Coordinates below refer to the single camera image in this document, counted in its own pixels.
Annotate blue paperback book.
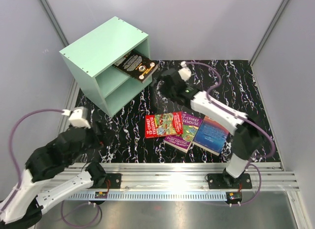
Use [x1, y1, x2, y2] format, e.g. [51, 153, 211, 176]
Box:
[192, 116, 229, 156]

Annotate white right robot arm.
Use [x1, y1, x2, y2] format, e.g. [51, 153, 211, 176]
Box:
[156, 68, 264, 189]

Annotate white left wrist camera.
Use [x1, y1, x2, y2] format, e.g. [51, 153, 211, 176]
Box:
[62, 107, 91, 129]

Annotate black paperback book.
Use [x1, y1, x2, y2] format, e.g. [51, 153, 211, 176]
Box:
[113, 50, 158, 83]

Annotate white slotted cable duct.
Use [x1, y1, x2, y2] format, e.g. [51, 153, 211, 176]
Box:
[67, 191, 227, 201]

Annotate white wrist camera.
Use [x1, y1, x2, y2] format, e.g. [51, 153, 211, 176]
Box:
[178, 61, 191, 82]
[62, 107, 91, 129]

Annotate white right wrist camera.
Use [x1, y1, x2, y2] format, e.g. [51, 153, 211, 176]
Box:
[178, 61, 191, 82]

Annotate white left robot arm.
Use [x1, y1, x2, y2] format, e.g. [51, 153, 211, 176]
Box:
[0, 122, 115, 229]

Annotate red paperback book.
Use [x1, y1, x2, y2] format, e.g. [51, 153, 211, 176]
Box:
[145, 112, 183, 139]

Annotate purple treehouse book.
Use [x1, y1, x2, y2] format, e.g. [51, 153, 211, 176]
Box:
[163, 112, 202, 153]

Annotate aluminium mounting rail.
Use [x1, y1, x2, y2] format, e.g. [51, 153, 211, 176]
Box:
[31, 162, 301, 193]

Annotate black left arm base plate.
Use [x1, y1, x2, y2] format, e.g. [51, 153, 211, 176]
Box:
[100, 173, 122, 189]

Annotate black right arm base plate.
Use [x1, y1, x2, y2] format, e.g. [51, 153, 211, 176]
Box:
[205, 173, 252, 189]

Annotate mint green wooden shelf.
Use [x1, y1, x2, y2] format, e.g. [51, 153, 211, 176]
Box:
[60, 17, 152, 116]

